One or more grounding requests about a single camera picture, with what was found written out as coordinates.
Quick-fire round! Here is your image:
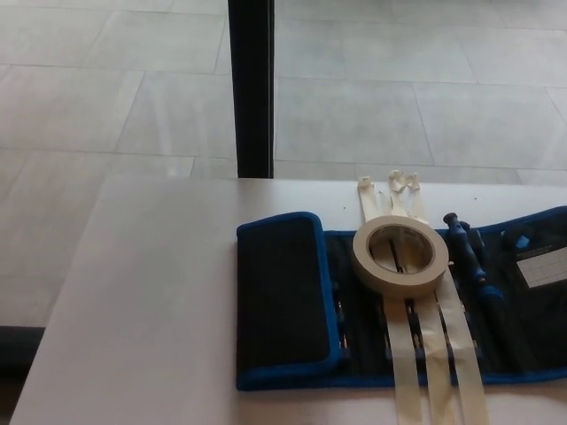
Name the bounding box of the white label card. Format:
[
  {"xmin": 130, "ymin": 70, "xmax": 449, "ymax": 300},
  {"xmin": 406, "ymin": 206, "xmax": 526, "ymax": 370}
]
[{"xmin": 516, "ymin": 255, "xmax": 567, "ymax": 285}]

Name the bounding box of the black blue-trimmed folding toolkit case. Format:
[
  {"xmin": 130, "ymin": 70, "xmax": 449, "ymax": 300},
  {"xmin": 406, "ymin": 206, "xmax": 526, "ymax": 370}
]
[{"xmin": 236, "ymin": 204, "xmax": 567, "ymax": 393}]

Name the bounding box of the small blue-collared precision screwdriver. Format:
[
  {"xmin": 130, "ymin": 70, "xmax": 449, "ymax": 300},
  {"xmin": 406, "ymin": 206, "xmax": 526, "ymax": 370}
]
[{"xmin": 333, "ymin": 282, "xmax": 352, "ymax": 356}]

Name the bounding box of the beige masking tape roll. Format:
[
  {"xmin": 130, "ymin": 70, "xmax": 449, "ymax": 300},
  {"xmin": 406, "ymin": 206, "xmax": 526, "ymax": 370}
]
[{"xmin": 352, "ymin": 215, "xmax": 451, "ymax": 297}]

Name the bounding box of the blue black screwdriver handle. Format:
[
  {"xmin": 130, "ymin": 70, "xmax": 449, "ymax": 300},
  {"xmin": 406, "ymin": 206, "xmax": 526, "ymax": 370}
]
[{"xmin": 442, "ymin": 212, "xmax": 504, "ymax": 311}]

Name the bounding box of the black vertical pillar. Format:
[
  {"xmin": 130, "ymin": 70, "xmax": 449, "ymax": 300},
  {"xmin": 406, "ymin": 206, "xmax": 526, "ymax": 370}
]
[{"xmin": 228, "ymin": 0, "xmax": 276, "ymax": 180}]

